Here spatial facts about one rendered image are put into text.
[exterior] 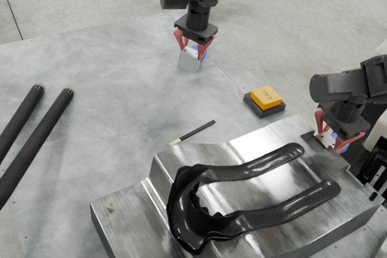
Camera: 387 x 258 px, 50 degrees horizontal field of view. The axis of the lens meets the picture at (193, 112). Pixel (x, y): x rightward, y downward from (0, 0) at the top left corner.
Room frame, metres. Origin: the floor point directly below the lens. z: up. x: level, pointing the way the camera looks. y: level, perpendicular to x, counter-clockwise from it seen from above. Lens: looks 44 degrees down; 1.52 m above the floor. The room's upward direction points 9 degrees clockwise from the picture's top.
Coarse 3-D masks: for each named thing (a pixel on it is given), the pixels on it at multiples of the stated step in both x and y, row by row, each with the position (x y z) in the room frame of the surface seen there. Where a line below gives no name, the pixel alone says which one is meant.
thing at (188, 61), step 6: (186, 48) 0.95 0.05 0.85; (192, 48) 0.97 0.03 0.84; (180, 54) 0.93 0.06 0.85; (186, 54) 0.92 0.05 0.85; (192, 54) 0.93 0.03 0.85; (204, 54) 0.97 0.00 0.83; (180, 60) 0.93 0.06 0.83; (186, 60) 0.92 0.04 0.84; (192, 60) 0.91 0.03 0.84; (198, 60) 0.93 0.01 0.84; (180, 66) 0.92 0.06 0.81; (186, 66) 0.92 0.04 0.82; (192, 66) 0.91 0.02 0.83; (198, 66) 0.93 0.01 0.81; (192, 72) 0.91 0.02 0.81
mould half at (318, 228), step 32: (288, 128) 0.66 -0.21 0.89; (160, 160) 0.48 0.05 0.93; (192, 160) 0.49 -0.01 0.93; (224, 160) 0.53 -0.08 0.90; (320, 160) 0.58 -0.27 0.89; (128, 192) 0.45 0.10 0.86; (160, 192) 0.45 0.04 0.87; (224, 192) 0.44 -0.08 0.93; (256, 192) 0.48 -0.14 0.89; (288, 192) 0.49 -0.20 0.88; (352, 192) 0.51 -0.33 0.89; (96, 224) 0.39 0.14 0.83; (128, 224) 0.38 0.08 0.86; (160, 224) 0.39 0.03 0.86; (288, 224) 0.42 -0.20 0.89; (320, 224) 0.43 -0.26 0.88; (352, 224) 0.47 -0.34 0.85; (128, 256) 0.32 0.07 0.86; (160, 256) 0.33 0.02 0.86; (192, 256) 0.34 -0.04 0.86; (224, 256) 0.31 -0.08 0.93; (256, 256) 0.32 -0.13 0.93; (288, 256) 0.36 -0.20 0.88
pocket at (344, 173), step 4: (344, 168) 0.58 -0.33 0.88; (348, 168) 0.58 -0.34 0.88; (336, 172) 0.56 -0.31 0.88; (340, 172) 0.57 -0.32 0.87; (344, 172) 0.58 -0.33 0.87; (348, 172) 0.58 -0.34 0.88; (340, 176) 0.57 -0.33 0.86; (344, 176) 0.57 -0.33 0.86; (348, 176) 0.57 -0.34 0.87; (352, 176) 0.57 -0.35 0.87; (344, 180) 0.56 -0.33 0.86; (348, 180) 0.56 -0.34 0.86; (352, 180) 0.56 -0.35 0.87; (356, 180) 0.56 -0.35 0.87; (348, 184) 0.55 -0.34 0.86; (352, 184) 0.56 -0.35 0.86; (356, 184) 0.55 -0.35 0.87; (360, 184) 0.55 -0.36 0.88; (352, 188) 0.55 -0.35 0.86; (356, 188) 0.55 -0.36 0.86
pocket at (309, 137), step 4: (308, 132) 0.66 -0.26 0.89; (312, 132) 0.67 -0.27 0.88; (304, 136) 0.66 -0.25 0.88; (308, 136) 0.66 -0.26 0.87; (312, 136) 0.66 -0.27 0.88; (304, 140) 0.66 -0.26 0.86; (308, 140) 0.66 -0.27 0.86; (312, 140) 0.66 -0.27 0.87; (316, 140) 0.65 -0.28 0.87; (308, 144) 0.65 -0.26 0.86; (312, 144) 0.65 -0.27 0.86; (316, 144) 0.65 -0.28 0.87; (320, 144) 0.64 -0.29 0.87; (312, 148) 0.64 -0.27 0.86; (316, 148) 0.64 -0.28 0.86; (320, 148) 0.64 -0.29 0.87; (324, 148) 0.63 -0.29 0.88; (316, 152) 0.63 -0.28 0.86
